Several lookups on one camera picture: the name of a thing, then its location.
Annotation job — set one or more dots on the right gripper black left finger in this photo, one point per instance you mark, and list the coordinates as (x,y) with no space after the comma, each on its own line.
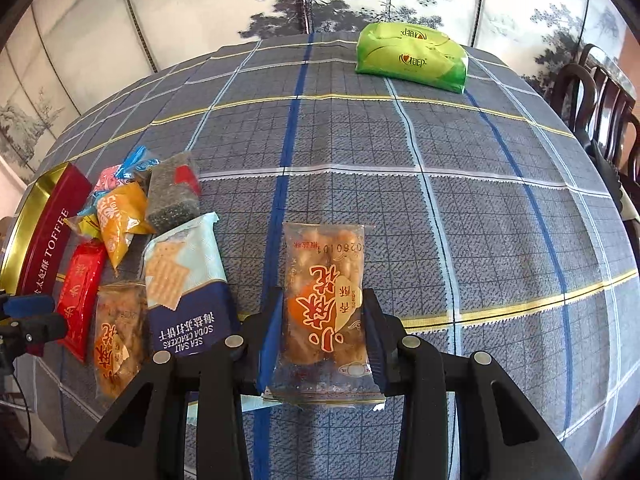
(142,434)

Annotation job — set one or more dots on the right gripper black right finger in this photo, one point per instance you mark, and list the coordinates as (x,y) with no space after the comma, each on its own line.
(501,434)

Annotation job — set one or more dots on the dark seaweed snack block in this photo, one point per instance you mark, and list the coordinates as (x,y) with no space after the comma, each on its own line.
(174,193)

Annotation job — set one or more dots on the clear fried twist snack pack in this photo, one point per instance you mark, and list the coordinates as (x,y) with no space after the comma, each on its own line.
(323,356)

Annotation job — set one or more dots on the small yellow wrapped candy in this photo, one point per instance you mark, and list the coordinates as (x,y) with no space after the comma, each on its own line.
(85,225)

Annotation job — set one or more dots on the pink patterned candy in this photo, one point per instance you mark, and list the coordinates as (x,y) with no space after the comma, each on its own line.
(108,180)

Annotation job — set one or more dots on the blue soda cracker pack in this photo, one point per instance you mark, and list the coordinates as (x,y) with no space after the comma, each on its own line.
(190,306)

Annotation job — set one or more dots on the blue candy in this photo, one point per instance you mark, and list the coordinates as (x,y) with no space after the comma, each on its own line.
(138,160)

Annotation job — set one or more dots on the green tissue pack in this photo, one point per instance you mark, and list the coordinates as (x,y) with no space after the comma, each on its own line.
(413,53)

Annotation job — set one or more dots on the red snack packet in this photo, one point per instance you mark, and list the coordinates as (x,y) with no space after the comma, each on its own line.
(78,295)

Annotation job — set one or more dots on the red gold toffee tin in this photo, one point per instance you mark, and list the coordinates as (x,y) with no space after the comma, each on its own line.
(32,252)

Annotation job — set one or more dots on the dark wooden chair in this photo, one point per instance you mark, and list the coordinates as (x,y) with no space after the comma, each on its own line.
(596,101)

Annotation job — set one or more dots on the orange snack packet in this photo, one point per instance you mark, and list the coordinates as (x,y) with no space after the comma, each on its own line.
(121,215)

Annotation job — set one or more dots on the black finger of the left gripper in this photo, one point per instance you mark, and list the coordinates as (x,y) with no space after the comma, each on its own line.
(37,329)
(25,306)

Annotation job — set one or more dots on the painted folding screen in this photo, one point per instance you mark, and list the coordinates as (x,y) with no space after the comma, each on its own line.
(59,58)

